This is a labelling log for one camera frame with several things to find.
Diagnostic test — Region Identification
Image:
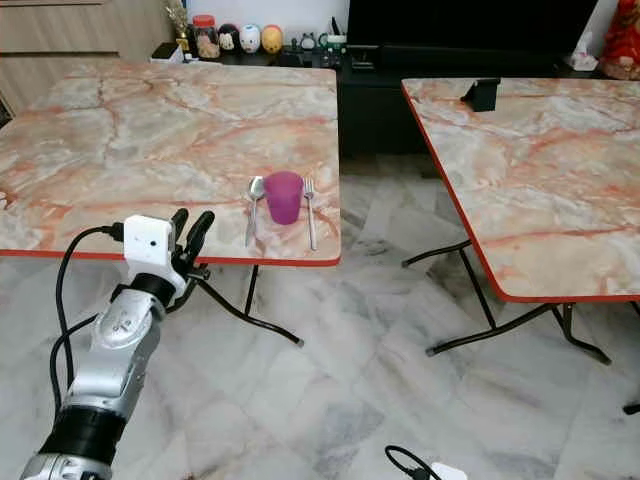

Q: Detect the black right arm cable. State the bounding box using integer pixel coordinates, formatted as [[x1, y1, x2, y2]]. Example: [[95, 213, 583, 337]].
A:
[[384, 445, 447, 480]]

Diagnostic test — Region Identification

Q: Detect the small gold trophy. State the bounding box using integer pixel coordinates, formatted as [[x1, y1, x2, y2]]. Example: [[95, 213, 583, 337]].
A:
[[166, 3, 190, 51]]

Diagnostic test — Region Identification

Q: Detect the small black box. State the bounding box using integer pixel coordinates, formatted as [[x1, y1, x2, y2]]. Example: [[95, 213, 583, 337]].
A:
[[462, 78, 502, 113]]

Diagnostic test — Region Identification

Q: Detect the silver metal spoon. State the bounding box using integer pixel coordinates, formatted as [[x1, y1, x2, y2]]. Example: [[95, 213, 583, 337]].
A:
[[245, 177, 267, 248]]

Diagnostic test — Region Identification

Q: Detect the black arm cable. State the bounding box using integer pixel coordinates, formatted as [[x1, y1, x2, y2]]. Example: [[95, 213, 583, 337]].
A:
[[48, 315, 99, 421], [384, 445, 447, 480], [52, 226, 127, 411]]

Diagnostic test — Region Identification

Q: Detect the red lidded snack jar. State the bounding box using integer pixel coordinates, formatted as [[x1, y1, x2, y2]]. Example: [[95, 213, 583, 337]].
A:
[[192, 15, 219, 59]]

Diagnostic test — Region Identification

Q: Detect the silver metal fork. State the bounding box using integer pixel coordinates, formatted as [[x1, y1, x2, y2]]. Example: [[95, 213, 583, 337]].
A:
[[303, 177, 318, 251]]

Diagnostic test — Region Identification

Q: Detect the purple plastic cup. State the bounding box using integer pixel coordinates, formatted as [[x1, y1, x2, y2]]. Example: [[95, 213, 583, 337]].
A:
[[264, 171, 305, 225]]

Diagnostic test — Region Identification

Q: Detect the small white box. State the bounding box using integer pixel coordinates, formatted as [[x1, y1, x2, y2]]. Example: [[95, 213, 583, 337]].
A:
[[152, 42, 183, 65]]

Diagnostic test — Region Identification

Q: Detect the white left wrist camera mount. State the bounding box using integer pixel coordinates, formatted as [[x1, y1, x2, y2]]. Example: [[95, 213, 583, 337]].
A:
[[123, 216, 187, 299]]

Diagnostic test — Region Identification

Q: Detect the light wooden cabinet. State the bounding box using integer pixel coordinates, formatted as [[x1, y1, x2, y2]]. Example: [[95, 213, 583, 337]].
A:
[[0, 0, 177, 117]]

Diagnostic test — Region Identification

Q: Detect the black and white egg figurine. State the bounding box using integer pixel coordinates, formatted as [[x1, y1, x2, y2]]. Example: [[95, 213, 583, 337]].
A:
[[217, 23, 241, 53]]

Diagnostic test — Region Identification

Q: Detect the black television screen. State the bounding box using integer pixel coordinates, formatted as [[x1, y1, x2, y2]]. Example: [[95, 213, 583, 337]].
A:
[[345, 0, 601, 53]]

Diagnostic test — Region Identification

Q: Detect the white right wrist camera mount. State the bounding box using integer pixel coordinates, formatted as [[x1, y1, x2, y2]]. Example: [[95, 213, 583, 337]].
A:
[[430, 461, 470, 480]]

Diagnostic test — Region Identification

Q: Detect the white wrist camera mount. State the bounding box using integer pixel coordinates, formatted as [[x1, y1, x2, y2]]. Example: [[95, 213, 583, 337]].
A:
[[123, 216, 187, 299], [430, 461, 470, 480]]

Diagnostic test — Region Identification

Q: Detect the red ornament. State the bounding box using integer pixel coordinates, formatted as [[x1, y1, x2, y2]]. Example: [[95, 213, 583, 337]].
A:
[[600, 0, 640, 82]]

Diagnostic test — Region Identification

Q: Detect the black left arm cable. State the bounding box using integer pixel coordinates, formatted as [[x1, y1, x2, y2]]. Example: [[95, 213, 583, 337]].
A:
[[48, 315, 99, 421], [52, 226, 127, 411]]

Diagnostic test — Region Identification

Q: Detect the yellow egg figurine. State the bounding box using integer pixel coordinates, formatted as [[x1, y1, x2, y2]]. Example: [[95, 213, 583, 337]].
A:
[[261, 24, 285, 55]]

